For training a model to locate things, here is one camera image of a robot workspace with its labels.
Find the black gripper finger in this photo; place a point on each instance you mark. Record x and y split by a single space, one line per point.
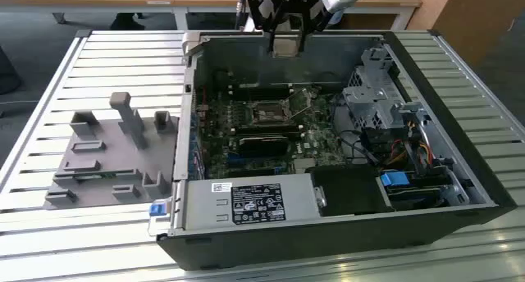
271 42
304 36

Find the CPU with silver top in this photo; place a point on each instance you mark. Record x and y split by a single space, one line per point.
285 47

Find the black CPU socket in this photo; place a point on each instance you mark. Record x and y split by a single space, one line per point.
268 113

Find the black RAM slots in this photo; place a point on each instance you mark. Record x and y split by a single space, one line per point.
265 130
261 93

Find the silver metal drive cage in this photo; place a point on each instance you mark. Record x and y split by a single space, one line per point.
360 107

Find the black graphics card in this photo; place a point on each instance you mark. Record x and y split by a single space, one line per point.
261 147

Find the green motherboard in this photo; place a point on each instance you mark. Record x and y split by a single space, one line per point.
319 140

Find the silver chipset heat sink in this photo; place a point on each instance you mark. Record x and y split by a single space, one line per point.
304 165

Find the wooden cabinet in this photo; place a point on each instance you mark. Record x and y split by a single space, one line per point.
471 18

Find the black plastic shroud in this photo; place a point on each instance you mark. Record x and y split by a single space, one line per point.
348 190

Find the blue disk carrier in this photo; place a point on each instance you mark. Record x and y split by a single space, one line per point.
392 180

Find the grey parts rack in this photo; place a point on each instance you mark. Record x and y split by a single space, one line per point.
110 159

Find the silver power supply with label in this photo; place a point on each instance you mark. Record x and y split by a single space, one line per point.
204 208

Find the green RAM stick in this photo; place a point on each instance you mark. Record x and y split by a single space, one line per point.
110 174

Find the blue case latch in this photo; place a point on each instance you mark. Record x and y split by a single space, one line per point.
159 208

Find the black PC case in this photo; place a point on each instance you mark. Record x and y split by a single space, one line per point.
287 248

